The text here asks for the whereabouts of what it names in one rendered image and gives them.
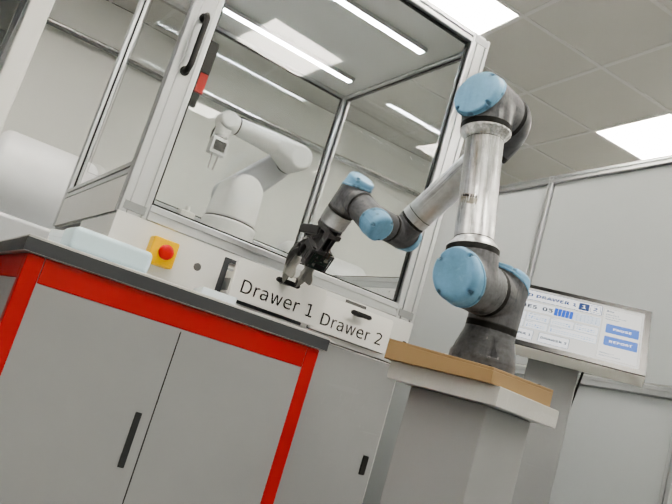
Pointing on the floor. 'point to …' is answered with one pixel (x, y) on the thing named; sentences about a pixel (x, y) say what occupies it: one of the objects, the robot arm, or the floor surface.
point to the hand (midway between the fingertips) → (291, 279)
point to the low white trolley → (139, 386)
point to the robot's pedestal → (458, 439)
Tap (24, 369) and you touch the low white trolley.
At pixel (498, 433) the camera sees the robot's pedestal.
